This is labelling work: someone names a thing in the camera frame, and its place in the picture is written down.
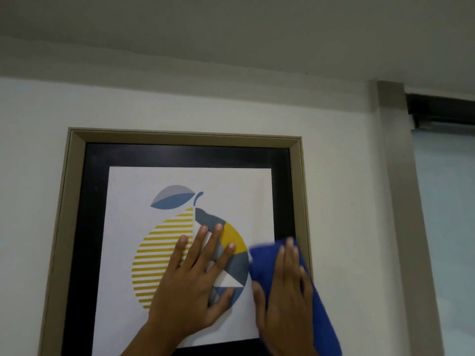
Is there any framed fruit art picture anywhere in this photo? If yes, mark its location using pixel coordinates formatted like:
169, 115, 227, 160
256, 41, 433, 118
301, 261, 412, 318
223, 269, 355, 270
39, 127, 314, 356

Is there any person's left hand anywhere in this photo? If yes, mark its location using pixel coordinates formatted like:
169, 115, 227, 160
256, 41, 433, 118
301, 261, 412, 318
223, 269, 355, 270
148, 224, 237, 344

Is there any person's right hand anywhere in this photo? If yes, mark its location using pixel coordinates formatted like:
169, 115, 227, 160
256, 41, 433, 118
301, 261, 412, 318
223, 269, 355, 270
252, 245, 320, 356

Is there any black roller blind housing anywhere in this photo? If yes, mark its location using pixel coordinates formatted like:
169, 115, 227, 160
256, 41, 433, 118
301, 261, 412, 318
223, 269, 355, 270
405, 92, 475, 130

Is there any white roller window blind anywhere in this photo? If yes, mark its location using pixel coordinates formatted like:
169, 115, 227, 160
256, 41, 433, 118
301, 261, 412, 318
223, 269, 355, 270
410, 127, 475, 356

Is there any blue cleaning cloth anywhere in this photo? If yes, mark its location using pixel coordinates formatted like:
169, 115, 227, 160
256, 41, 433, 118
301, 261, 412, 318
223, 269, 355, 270
248, 236, 343, 356

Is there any beige window frame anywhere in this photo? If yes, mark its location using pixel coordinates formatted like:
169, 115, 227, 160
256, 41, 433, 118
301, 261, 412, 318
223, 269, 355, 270
376, 80, 445, 356

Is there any person's left forearm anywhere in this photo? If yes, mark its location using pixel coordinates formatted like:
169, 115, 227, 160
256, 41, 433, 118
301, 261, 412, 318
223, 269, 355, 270
120, 322, 186, 356

